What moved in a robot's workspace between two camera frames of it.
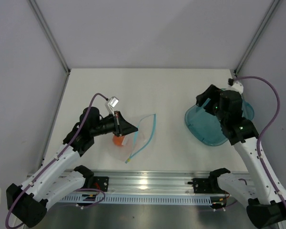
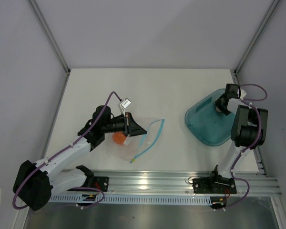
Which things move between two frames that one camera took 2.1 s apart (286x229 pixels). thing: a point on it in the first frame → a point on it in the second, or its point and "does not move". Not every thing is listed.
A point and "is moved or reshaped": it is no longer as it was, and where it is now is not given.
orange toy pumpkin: (118, 140) does not move
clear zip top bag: (125, 147) is moved or reshaped
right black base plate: (206, 185) does not move
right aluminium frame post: (256, 36) does not move
